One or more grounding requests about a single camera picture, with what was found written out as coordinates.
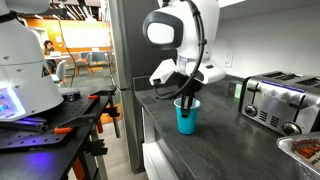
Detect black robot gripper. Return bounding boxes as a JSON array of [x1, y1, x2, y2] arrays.
[[176, 72, 204, 119]]

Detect blue plastic cup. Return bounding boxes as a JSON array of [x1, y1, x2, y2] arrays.
[[173, 97, 202, 136]]

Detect green bottle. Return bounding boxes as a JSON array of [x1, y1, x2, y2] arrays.
[[227, 80, 244, 100]]

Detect white lower cabinet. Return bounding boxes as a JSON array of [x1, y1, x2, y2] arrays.
[[141, 105, 182, 180]]

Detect grey refrigerator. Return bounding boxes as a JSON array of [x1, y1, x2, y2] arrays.
[[107, 0, 178, 175]]

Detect black and silver toaster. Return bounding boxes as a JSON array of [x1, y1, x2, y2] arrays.
[[238, 70, 320, 137]]

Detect grey lounge chair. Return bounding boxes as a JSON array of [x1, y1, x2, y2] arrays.
[[91, 50, 111, 67]]

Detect wooden leg grey chair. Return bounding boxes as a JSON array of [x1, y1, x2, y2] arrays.
[[75, 52, 95, 76]]

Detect small black box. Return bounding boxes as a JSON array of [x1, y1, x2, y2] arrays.
[[57, 90, 82, 103]]

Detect aluminium foil tray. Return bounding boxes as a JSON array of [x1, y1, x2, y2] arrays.
[[276, 131, 320, 180]]

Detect food in foil tray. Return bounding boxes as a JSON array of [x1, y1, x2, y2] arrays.
[[291, 137, 320, 165]]

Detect grey office chair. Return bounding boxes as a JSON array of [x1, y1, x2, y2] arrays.
[[50, 59, 68, 89]]

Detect seated person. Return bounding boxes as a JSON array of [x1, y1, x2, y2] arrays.
[[42, 39, 58, 75]]

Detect black perforated work table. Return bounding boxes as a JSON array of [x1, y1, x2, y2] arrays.
[[0, 85, 118, 180]]

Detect aluminium extrusion bar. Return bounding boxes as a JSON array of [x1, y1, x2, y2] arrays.
[[0, 116, 49, 133]]

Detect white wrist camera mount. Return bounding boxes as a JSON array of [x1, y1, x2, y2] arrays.
[[148, 58, 180, 87]]

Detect white wall outlet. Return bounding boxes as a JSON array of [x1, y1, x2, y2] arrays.
[[222, 48, 235, 69]]

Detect orange handled black clamp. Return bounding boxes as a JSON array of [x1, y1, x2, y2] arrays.
[[52, 112, 110, 158], [86, 87, 122, 140]]

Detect hanging black cable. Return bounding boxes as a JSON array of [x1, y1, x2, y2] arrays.
[[55, 15, 78, 89]]

